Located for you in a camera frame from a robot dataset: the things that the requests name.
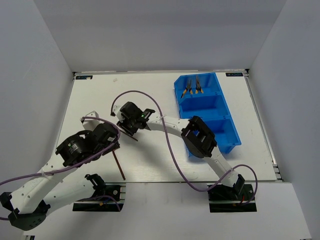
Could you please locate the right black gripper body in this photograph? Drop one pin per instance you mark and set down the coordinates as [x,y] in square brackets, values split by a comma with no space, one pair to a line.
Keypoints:
[128,125]

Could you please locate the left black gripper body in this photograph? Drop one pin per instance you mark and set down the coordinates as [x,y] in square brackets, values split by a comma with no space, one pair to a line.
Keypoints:
[117,144]

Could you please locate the thin dark hex key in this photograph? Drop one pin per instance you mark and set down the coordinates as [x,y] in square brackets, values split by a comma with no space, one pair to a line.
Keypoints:
[130,136]

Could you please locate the large red hex key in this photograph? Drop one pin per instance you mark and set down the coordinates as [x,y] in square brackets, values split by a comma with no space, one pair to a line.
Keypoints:
[118,164]

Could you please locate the yellow needle-nose pliers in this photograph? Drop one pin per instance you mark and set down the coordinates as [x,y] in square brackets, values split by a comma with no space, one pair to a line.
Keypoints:
[198,87]
[188,88]

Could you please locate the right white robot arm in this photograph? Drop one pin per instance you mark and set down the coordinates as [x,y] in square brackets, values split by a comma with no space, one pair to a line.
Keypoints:
[198,138]

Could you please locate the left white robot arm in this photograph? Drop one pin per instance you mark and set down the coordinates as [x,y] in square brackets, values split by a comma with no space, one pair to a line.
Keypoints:
[36,199]

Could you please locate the left table corner label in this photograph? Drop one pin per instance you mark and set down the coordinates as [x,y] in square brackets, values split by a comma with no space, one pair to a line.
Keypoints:
[83,77]

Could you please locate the table corner label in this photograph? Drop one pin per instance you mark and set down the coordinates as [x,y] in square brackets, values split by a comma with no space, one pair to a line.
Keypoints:
[234,74]
[83,77]

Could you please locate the blue plastic compartment bin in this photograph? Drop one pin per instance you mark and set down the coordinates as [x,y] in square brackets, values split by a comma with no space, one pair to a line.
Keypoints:
[211,106]

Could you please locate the right table corner label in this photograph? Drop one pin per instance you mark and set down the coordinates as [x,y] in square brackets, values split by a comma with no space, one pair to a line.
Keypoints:
[234,74]

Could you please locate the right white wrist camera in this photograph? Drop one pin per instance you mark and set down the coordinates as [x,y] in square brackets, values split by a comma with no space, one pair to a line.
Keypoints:
[116,112]

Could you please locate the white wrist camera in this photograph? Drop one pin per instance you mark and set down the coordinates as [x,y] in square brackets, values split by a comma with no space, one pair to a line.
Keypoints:
[92,121]
[116,112]

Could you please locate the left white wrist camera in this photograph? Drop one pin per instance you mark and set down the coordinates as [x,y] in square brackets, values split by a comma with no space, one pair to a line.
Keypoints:
[92,121]

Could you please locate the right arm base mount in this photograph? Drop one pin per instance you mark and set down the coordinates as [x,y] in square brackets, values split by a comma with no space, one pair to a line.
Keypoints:
[223,201]

